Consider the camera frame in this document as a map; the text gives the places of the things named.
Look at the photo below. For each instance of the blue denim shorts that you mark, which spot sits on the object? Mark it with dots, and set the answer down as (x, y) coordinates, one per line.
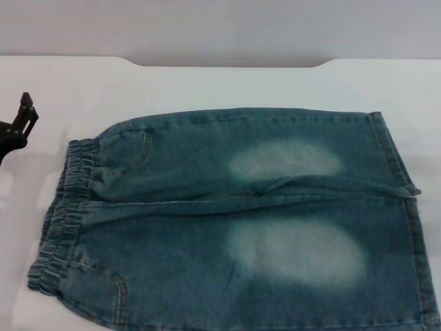
(206, 241)

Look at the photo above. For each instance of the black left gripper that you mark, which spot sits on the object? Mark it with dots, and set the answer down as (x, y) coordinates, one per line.
(8, 141)

